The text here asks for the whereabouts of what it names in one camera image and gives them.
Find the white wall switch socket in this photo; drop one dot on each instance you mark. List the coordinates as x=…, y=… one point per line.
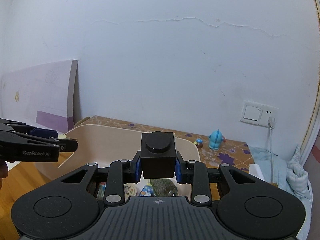
x=257, y=113

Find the round illustrated tin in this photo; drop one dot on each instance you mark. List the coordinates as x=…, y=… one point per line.
x=130, y=190

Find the gold tissue box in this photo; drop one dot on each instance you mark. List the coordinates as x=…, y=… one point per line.
x=257, y=173

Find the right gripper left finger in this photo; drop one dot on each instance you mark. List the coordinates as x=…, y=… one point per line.
x=119, y=173

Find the purple white board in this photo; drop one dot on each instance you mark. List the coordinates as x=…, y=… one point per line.
x=41, y=95

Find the floral patterned nightstand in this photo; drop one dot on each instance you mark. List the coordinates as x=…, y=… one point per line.
x=235, y=153

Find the blue cartoon card pack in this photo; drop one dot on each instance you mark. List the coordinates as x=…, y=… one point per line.
x=147, y=191

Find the light blue blanket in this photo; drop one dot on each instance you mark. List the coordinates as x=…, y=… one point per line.
x=290, y=176

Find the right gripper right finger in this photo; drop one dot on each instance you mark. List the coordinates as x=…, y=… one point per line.
x=198, y=175

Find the blue cartoon figurine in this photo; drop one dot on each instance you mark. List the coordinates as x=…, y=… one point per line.
x=215, y=140

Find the person's left hand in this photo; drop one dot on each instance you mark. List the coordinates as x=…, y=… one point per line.
x=3, y=172

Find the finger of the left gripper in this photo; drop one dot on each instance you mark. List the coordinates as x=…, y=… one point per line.
x=65, y=144
x=41, y=132

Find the black cube box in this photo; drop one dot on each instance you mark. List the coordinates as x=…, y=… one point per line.
x=158, y=155

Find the long blue cartoon box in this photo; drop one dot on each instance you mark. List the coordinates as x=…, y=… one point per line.
x=101, y=191

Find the small colourful toy figure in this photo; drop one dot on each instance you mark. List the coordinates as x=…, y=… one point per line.
x=198, y=143

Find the dried herb bag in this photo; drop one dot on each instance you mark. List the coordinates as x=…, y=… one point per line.
x=163, y=187

